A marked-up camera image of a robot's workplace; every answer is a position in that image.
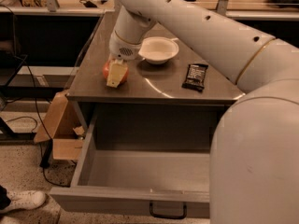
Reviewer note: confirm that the white sneaker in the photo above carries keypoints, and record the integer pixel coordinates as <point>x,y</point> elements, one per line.
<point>21,200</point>

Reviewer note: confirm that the white bowl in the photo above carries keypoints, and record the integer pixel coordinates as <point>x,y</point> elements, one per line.
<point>158,50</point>

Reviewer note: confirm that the grey counter cabinet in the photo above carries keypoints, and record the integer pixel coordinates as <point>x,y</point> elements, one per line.
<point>146,83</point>

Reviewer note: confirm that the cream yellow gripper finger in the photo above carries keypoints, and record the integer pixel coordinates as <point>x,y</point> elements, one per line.
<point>115,63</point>

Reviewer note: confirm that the grey open drawer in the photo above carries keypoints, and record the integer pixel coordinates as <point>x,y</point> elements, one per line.
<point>134,154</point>

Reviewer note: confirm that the black snack bar wrapper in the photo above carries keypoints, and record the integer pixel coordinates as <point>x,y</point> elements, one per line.
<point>195,77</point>

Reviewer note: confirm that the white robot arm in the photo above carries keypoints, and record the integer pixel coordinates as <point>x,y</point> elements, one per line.
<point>254,157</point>

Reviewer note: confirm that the brown cardboard box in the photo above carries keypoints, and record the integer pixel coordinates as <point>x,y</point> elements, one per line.
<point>62,127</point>

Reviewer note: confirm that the black drawer handle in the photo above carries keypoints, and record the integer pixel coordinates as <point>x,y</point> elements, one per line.
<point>168,210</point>

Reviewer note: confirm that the red apple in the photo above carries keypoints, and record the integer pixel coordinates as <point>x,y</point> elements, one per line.
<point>106,72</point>

